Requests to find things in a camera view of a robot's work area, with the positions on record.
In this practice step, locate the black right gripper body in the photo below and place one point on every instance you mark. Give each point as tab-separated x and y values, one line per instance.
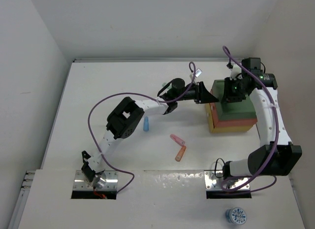
234	92

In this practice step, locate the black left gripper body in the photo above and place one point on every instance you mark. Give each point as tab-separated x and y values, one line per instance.
199	95

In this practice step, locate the pink highlighter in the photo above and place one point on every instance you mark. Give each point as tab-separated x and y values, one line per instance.
177	139

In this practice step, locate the orange highlighter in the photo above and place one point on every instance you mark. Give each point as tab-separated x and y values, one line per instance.
180	153

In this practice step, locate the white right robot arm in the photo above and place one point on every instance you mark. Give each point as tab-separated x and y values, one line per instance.
277	155

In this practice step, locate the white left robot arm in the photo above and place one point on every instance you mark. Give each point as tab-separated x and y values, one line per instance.
126	116

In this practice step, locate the stacked drawer cabinet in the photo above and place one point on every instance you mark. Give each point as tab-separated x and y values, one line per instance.
231	117

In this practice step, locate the blue patterned tape roll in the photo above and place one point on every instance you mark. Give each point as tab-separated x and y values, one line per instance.
236	216

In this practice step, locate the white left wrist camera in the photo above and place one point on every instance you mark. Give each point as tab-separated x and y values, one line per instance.
196	74

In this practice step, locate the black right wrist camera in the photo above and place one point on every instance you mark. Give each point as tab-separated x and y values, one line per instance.
251	63

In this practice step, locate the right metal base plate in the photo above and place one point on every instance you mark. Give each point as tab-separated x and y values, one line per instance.
213	182

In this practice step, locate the metal base plate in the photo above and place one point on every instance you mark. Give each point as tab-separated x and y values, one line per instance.
213	182
103	181

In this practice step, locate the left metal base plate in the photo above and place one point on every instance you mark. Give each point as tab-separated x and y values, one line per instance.
103	181

